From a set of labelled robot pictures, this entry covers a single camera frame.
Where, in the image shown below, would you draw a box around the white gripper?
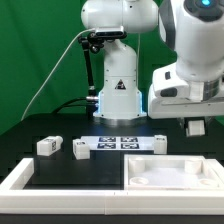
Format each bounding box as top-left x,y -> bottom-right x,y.
148,79 -> 224,134

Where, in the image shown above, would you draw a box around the white square table top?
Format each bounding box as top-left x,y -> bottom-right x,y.
124,155 -> 224,190

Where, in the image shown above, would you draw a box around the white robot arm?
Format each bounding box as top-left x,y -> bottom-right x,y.
81,0 -> 224,136

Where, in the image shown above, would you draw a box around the white fiducial marker sheet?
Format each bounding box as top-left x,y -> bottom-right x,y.
81,136 -> 154,150

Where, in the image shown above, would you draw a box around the white U-shaped fence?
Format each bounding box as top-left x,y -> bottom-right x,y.
0,158 -> 224,215

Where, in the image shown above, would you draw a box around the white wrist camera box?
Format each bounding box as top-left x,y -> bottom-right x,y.
152,63 -> 190,98

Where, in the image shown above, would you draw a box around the black cables at base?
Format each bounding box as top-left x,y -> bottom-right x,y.
53,96 -> 90,115

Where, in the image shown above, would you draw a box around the black mounted camera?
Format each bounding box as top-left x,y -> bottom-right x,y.
95,26 -> 127,39

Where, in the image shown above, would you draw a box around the white camera cable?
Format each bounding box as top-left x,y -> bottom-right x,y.
20,28 -> 98,122

